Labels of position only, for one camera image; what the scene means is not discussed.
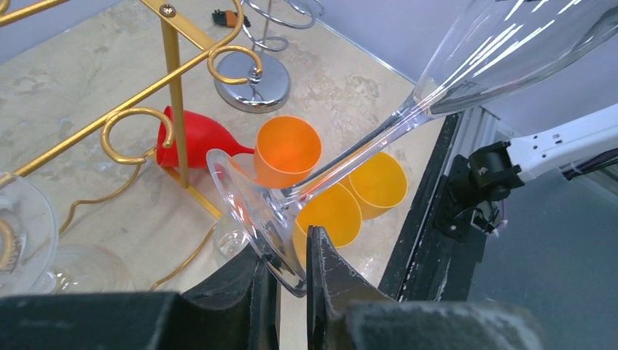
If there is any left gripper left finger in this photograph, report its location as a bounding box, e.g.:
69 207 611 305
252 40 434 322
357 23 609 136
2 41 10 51
181 246 281 349

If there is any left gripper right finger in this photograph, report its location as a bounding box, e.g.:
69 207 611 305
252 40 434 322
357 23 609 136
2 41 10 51
306 226 546 349

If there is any red plastic goblet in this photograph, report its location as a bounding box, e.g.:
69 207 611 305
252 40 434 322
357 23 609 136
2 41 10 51
156 110 254 168

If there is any round clear wine glass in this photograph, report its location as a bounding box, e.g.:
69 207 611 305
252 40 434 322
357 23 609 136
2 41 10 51
1 171 59 297

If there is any clear champagne flute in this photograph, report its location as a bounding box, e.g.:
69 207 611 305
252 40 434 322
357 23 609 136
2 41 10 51
206 1 617 298

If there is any patterned clear goblet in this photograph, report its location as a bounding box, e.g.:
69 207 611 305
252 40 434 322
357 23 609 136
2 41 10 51
213 212 249 267

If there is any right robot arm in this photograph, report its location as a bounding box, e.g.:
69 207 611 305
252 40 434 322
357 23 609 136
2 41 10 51
434 105 617 243

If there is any chrome round glass rack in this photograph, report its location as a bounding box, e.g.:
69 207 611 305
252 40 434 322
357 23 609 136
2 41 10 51
214 0 324 114

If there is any left yellow plastic goblet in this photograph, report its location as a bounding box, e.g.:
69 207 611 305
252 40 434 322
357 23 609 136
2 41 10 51
292 184 362 268

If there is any yellow plastic goblet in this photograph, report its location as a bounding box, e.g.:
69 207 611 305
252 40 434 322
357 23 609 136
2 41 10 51
292 184 362 268
340 152 408 220

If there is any right yellow plastic goblet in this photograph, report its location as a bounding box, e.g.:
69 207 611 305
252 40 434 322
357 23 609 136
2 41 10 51
340 152 408 220

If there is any clear glass near front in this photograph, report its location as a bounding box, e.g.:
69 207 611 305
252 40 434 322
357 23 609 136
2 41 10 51
29 244 134 294

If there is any orange plastic goblet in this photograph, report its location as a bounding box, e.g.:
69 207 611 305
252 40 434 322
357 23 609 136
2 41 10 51
254 116 322 188

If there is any orange hex key set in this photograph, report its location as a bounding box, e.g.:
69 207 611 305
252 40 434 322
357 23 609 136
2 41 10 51
211 9 239 28

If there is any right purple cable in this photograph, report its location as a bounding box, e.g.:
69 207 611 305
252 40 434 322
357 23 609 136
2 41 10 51
560 147 618 182

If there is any gold wire glass rack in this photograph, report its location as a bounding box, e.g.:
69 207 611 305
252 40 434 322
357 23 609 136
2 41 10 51
0 0 264 293

